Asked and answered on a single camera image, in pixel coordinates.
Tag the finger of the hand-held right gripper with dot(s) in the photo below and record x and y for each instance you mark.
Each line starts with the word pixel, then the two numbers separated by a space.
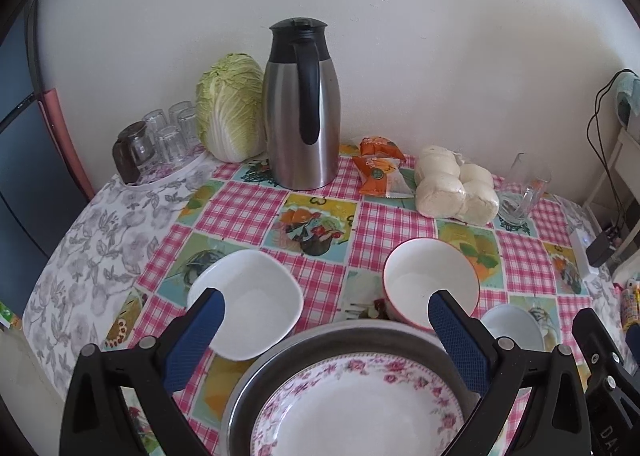
pixel 597 346

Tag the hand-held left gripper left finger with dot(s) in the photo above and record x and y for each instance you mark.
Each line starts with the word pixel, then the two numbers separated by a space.
pixel 195 336

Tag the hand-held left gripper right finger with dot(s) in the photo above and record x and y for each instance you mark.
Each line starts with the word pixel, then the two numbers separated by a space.
pixel 457 336

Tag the light blue bowl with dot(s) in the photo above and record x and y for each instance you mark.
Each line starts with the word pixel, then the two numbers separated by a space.
pixel 515 326

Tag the plain white bowl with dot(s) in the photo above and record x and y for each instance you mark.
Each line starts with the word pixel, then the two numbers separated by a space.
pixel 255 301

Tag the red-rimmed white bowl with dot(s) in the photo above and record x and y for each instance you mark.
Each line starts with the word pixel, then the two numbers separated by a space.
pixel 415 281

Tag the pink floral round plate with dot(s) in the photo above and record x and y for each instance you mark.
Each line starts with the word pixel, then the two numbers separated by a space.
pixel 350 416

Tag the white power strip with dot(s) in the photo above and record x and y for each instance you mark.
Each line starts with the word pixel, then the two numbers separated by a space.
pixel 582 253

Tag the black charger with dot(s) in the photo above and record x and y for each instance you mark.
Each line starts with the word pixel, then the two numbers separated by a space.
pixel 602 246

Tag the grey floral tablecloth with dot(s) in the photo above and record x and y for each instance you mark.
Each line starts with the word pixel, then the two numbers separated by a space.
pixel 100 246

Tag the pink checked tablecloth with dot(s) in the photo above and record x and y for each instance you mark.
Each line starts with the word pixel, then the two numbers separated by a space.
pixel 320 256

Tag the bag of steamed buns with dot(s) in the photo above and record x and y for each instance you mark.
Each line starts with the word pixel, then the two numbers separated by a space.
pixel 450 186

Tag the clear glass mug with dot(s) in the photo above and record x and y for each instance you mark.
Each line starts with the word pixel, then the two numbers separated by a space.
pixel 520 196

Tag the white floral tray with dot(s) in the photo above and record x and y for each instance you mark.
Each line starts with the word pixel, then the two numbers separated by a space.
pixel 175 173

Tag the orange snack packet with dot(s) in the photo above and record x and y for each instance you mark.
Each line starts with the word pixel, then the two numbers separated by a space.
pixel 382 178
pixel 382 148

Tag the green packet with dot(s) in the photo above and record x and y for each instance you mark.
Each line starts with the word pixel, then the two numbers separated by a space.
pixel 10 316

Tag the clear drinking glass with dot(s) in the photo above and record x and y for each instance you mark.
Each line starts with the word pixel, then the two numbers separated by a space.
pixel 170 148
pixel 154 122
pixel 190 128
pixel 182 113

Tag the steel thermos jug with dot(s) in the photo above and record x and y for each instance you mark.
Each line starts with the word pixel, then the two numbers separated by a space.
pixel 295 136

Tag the napa cabbage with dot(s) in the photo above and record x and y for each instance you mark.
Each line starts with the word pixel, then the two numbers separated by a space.
pixel 227 106

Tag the dark blue panel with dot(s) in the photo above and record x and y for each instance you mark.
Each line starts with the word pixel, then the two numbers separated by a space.
pixel 30 161

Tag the teal cloth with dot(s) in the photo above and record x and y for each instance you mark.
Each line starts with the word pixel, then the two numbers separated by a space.
pixel 627 98

